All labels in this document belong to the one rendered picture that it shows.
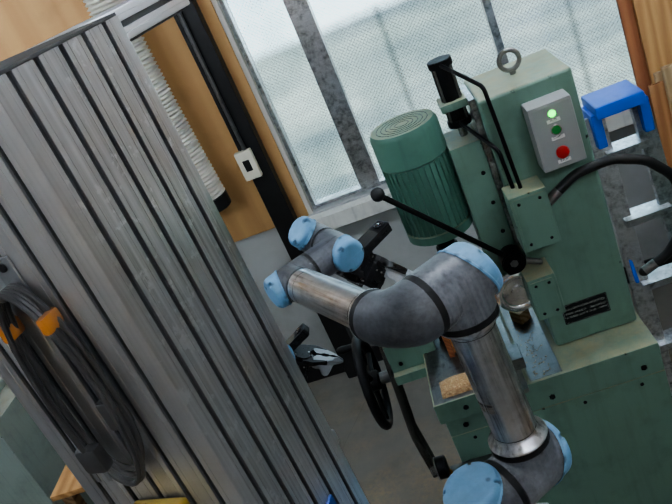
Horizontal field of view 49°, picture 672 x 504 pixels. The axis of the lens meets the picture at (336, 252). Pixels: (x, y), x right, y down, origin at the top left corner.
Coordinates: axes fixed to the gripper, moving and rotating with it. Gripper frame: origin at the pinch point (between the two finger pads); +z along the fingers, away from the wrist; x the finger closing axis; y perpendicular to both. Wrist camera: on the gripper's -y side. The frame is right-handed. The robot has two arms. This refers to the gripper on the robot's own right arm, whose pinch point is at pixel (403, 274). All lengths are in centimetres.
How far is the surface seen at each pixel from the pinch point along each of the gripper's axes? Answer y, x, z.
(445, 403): 26.3, 14.5, 14.6
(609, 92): -86, -6, 62
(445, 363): 16.6, 4.1, 21.3
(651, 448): 18, 37, 74
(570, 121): -42, 35, -1
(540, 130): -38.0, 30.4, -4.5
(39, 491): 127, -187, 14
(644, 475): 25, 34, 79
